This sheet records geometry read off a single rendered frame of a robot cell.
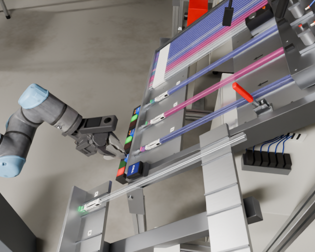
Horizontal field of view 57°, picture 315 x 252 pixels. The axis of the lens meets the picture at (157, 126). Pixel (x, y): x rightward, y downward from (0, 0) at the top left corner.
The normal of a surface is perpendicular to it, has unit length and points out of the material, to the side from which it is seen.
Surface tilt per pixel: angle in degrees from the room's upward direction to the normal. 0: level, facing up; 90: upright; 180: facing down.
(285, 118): 90
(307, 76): 90
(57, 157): 0
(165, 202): 0
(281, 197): 0
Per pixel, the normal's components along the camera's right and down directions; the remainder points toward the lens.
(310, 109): -0.13, 0.74
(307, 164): 0.00, -0.66
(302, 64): -0.68, -0.55
